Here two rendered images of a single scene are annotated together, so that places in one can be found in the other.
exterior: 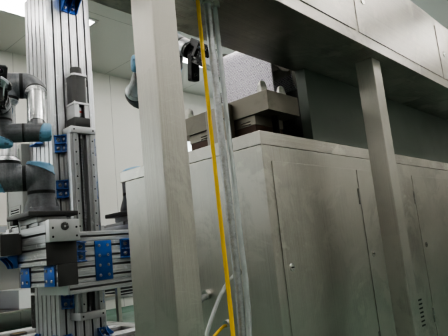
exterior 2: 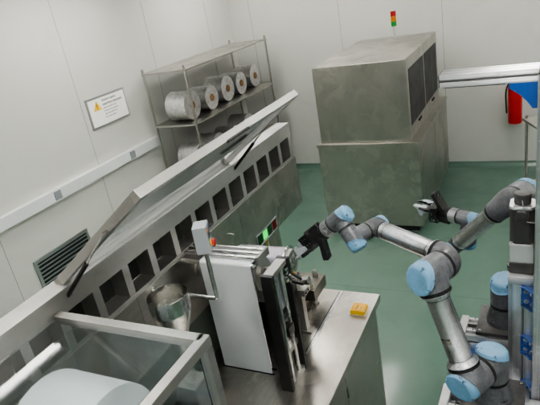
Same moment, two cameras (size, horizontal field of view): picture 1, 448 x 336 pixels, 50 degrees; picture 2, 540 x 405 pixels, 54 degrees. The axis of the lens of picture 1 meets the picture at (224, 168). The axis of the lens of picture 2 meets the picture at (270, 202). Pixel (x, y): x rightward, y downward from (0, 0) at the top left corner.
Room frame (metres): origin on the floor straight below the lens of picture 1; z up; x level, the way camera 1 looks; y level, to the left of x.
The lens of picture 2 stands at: (3.86, -0.57, 2.42)
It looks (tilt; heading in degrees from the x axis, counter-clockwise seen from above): 22 degrees down; 167
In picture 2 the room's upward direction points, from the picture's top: 10 degrees counter-clockwise
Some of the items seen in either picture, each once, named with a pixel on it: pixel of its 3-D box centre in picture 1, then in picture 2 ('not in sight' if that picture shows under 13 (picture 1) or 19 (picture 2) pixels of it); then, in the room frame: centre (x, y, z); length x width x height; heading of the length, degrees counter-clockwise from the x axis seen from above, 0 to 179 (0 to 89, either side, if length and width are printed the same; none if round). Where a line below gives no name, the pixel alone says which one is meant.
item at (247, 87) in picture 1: (248, 103); not in sight; (1.65, -0.11, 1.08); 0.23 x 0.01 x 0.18; 48
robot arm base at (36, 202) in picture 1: (41, 202); (504, 311); (2.12, 0.81, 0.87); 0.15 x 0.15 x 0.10
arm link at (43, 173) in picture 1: (39, 176); (505, 288); (2.12, 0.82, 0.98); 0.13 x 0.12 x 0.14; 111
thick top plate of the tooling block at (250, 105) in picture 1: (234, 119); (284, 284); (1.54, -0.05, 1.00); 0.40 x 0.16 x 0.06; 48
